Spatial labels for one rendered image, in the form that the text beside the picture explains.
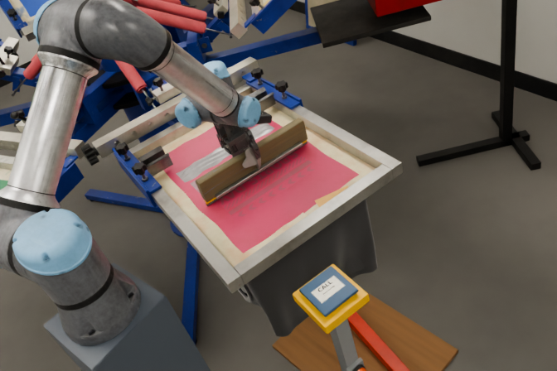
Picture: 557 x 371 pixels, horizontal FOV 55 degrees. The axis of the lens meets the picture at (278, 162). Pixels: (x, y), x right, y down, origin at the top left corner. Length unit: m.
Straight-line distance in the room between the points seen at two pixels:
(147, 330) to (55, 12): 0.62
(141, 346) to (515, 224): 1.98
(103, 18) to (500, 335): 1.87
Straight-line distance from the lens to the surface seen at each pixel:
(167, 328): 1.12
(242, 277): 1.34
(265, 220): 1.49
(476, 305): 2.41
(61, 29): 1.09
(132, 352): 1.09
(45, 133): 1.08
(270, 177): 1.62
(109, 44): 1.03
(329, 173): 1.58
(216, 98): 1.20
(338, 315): 1.25
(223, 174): 1.56
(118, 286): 1.05
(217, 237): 1.50
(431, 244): 2.61
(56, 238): 0.96
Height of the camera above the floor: 1.97
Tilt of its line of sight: 37 degrees down
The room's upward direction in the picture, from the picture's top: 17 degrees counter-clockwise
